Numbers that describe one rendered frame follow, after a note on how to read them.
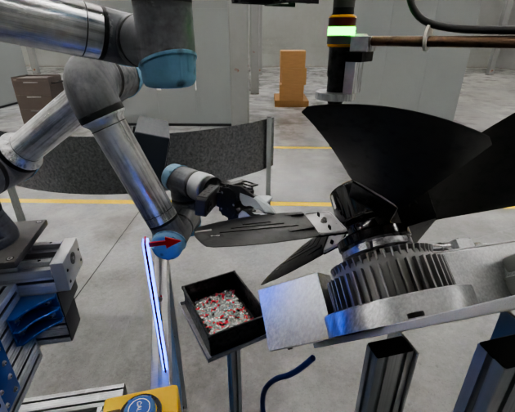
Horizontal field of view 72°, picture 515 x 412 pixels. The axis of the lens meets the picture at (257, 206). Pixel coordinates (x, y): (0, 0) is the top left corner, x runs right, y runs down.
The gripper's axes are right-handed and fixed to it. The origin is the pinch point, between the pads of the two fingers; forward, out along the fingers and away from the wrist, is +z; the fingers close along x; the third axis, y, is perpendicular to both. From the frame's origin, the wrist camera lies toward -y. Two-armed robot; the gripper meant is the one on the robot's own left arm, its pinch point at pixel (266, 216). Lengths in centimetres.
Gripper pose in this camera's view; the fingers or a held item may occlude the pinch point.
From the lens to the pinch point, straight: 75.7
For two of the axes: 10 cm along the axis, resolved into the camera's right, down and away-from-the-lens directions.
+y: 6.3, -2.3, 7.4
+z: 7.7, 2.9, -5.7
